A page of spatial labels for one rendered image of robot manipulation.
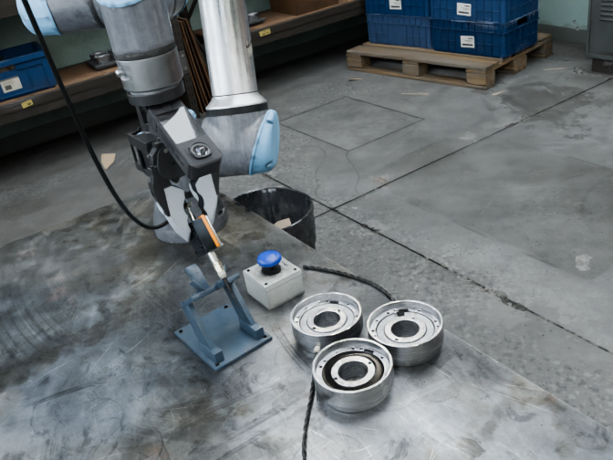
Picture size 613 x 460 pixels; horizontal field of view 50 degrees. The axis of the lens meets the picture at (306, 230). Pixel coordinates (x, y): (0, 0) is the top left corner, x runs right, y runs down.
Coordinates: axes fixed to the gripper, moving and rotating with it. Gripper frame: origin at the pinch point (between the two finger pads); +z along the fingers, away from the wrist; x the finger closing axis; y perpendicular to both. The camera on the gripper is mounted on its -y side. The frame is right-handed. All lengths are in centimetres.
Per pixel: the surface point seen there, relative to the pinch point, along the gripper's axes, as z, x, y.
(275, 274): 15.1, -12.2, 3.0
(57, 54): 47, -96, 378
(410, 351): 16.5, -14.2, -24.9
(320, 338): 16.0, -7.4, -14.2
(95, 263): 19.6, 5.3, 40.4
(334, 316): 17.6, -13.2, -10.0
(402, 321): 17.0, -18.4, -19.1
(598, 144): 100, -251, 86
